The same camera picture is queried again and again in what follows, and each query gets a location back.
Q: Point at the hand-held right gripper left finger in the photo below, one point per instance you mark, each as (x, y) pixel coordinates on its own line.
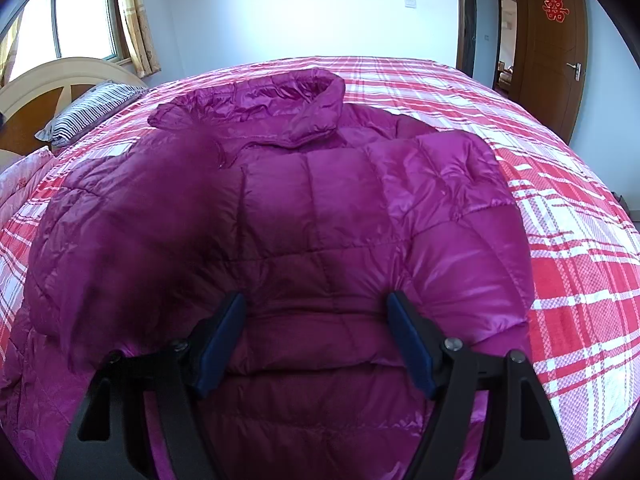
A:
(222, 340)

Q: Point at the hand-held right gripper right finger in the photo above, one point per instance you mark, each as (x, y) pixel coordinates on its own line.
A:
(410, 340)

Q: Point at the purple puffer jacket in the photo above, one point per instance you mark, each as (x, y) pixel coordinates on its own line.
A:
(325, 200)

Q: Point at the red plaid bed sheet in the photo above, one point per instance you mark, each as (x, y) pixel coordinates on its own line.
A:
(575, 285)

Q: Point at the pink floral quilt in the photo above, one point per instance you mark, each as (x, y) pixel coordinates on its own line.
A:
(20, 180)

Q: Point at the striped pillow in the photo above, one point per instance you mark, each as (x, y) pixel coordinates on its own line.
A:
(85, 115)

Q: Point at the wooden headboard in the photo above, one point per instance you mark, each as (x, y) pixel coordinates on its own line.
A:
(35, 105)

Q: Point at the brown wooden door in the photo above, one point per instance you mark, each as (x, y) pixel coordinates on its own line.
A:
(545, 60)

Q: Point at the yellow curtain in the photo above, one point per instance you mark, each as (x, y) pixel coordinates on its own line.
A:
(137, 25)

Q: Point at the window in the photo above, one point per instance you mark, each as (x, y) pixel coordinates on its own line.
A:
(80, 15)

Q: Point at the red paper door decoration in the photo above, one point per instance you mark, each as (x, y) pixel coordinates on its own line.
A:
(556, 6)

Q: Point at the dark wooden door frame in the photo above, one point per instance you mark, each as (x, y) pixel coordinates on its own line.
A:
(469, 25)

